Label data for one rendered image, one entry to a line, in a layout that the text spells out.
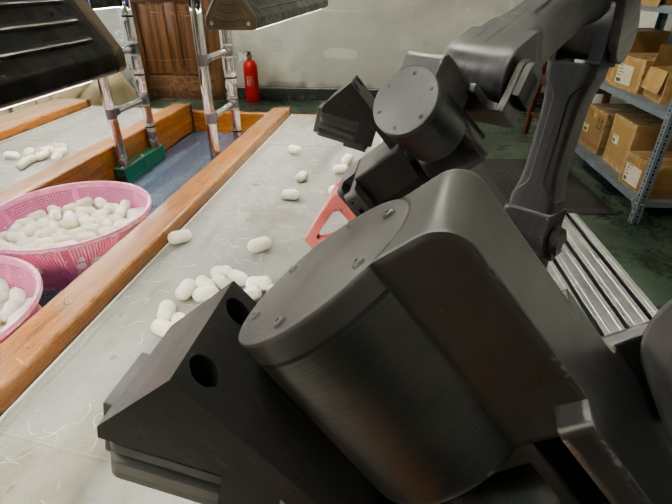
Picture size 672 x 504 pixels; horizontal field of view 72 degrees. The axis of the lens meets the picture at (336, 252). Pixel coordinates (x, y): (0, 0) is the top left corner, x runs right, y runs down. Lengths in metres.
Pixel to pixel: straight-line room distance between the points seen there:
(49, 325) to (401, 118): 0.46
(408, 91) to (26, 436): 0.46
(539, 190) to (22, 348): 0.66
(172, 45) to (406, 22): 2.32
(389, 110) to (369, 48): 4.60
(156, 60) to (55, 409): 4.99
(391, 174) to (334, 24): 4.56
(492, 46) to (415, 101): 0.11
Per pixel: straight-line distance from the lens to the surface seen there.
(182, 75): 5.33
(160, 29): 5.34
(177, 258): 0.75
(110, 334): 0.63
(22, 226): 0.98
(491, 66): 0.45
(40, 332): 0.63
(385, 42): 4.98
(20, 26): 0.39
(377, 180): 0.44
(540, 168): 0.70
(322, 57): 5.02
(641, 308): 0.88
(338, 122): 0.44
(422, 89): 0.38
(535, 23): 0.51
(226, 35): 1.20
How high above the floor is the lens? 1.11
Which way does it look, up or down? 31 degrees down
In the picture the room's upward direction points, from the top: straight up
